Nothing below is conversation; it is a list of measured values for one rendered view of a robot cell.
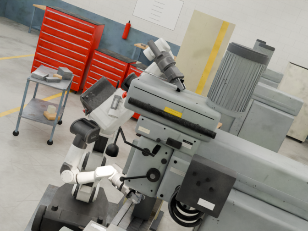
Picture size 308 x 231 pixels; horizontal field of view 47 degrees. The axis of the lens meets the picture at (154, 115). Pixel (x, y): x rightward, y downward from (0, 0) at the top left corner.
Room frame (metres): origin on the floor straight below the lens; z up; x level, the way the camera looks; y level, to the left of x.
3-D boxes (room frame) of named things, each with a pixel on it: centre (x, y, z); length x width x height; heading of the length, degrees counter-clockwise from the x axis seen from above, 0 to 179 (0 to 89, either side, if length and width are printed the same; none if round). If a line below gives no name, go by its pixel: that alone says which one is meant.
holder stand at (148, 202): (2.17, -0.15, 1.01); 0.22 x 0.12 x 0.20; 179
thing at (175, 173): (1.73, -0.26, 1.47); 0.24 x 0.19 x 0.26; 171
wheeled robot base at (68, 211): (2.49, 0.31, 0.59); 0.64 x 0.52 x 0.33; 7
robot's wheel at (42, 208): (2.22, 0.55, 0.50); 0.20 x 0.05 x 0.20; 7
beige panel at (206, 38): (3.51, -0.22, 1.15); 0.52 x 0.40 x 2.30; 81
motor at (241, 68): (1.73, -0.32, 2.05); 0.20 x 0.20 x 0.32
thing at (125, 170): (1.78, 0.04, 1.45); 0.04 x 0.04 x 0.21; 81
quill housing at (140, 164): (1.76, -0.08, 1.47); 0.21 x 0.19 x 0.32; 171
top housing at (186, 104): (1.76, -0.09, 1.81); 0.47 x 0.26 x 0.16; 81
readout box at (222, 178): (1.39, -0.32, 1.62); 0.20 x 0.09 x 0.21; 81
